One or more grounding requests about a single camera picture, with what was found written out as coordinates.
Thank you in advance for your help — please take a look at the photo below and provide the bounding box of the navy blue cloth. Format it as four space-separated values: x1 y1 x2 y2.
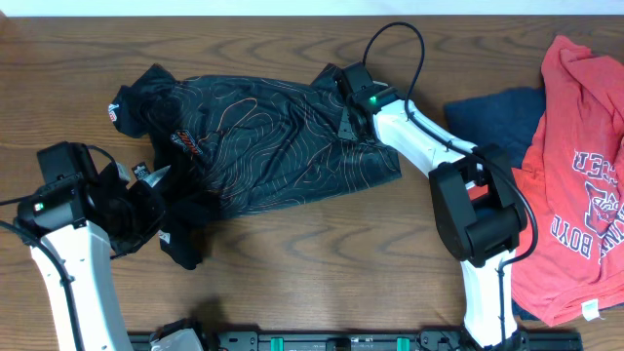
443 87 547 321

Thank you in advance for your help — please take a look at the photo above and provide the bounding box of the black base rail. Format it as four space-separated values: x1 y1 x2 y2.
129 317 584 351

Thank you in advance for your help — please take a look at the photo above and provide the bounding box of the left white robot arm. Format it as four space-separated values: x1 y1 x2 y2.
15 161 165 350

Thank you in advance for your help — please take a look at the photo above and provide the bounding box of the black orange-patterned jersey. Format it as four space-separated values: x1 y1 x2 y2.
108 64 401 270

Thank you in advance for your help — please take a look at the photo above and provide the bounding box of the red printed t-shirt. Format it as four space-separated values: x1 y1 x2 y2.
512 35 623 327

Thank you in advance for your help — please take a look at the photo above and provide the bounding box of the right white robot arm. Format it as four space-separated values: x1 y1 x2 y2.
339 85 532 350

